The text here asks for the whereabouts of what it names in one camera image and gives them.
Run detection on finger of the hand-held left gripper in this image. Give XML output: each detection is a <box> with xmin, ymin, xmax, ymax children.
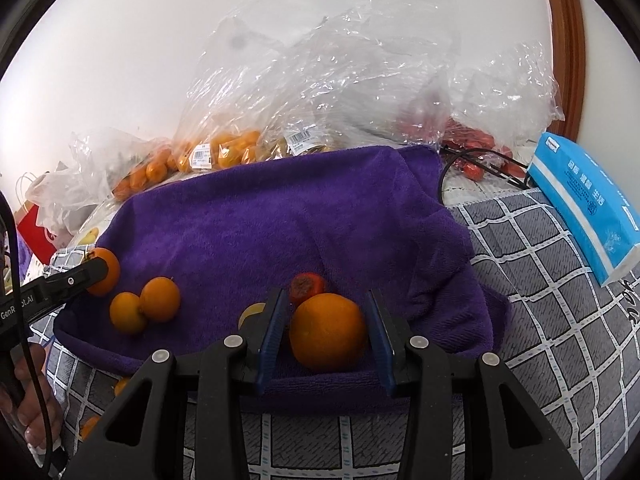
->
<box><xmin>42</xmin><ymin>257</ymin><xmax>112</xmax><ymax>307</ymax></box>

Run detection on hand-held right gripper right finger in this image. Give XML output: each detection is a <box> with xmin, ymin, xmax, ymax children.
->
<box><xmin>363</xmin><ymin>288</ymin><xmax>583</xmax><ymax>480</ymax></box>

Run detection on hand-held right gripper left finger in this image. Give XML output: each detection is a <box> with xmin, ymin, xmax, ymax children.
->
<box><xmin>65</xmin><ymin>287</ymin><xmax>292</xmax><ymax>480</ymax></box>

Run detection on orange with green stem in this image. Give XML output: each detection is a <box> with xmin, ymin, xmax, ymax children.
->
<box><xmin>82</xmin><ymin>246</ymin><xmax>121</xmax><ymax>297</ymax></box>

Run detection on yellow plum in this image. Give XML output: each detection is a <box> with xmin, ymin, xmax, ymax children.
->
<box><xmin>238</xmin><ymin>302</ymin><xmax>266</xmax><ymax>331</ymax></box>

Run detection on large orange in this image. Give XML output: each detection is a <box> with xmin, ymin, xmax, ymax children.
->
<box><xmin>289</xmin><ymin>293</ymin><xmax>368</xmax><ymax>373</ymax></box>

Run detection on red strawberry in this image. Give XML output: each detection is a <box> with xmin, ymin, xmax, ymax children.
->
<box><xmin>289</xmin><ymin>272</ymin><xmax>328</xmax><ymax>307</ymax></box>

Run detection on person's left hand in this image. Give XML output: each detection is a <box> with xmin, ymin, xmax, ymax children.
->
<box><xmin>15</xmin><ymin>361</ymin><xmax>64</xmax><ymax>456</ymax></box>

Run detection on red paper bag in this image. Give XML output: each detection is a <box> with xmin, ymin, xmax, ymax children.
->
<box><xmin>15</xmin><ymin>172</ymin><xmax>57</xmax><ymax>266</ymax></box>

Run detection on white plastic bag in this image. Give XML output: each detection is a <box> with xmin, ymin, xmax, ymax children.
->
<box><xmin>25</xmin><ymin>167</ymin><xmax>108</xmax><ymax>233</ymax></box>

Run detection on pile of bagged tangerines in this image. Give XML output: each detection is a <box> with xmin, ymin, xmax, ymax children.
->
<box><xmin>112</xmin><ymin>152</ymin><xmax>176</xmax><ymax>201</ymax></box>

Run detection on purple towel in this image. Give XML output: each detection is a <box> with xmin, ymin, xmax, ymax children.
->
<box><xmin>52</xmin><ymin>144</ymin><xmax>513</xmax><ymax>413</ymax></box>

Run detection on grey checked blanket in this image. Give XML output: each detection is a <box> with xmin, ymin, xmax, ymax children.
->
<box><xmin>30</xmin><ymin>187</ymin><xmax>640</xmax><ymax>480</ymax></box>

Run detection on pile of bagged yellow plums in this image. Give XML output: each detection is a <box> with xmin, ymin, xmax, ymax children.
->
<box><xmin>262</xmin><ymin>137</ymin><xmax>341</xmax><ymax>159</ymax></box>

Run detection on pile of bagged oranges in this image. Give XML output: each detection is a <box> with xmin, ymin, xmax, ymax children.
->
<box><xmin>175</xmin><ymin>130</ymin><xmax>263</xmax><ymax>172</ymax></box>

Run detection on pile of bagged strawberries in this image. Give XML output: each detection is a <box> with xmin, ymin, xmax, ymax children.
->
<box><xmin>400</xmin><ymin>115</ymin><xmax>516</xmax><ymax>183</ymax></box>

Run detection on clear plastic bag with label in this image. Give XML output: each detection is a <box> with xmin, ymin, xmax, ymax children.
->
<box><xmin>260</xmin><ymin>110</ymin><xmax>346</xmax><ymax>158</ymax></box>
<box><xmin>172</xmin><ymin>10</ymin><xmax>282</xmax><ymax>173</ymax></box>

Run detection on blue tissue pack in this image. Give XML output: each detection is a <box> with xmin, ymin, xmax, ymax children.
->
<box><xmin>527</xmin><ymin>132</ymin><xmax>640</xmax><ymax>288</ymax></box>

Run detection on large clear plastic bag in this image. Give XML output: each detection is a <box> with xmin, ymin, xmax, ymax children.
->
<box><xmin>280</xmin><ymin>0</ymin><xmax>566</xmax><ymax>161</ymax></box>

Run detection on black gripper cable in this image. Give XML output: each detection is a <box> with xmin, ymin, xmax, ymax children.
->
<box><xmin>0</xmin><ymin>192</ymin><xmax>57</xmax><ymax>480</ymax></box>

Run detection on brown wooden door frame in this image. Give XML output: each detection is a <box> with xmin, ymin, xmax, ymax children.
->
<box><xmin>537</xmin><ymin>0</ymin><xmax>586</xmax><ymax>142</ymax></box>

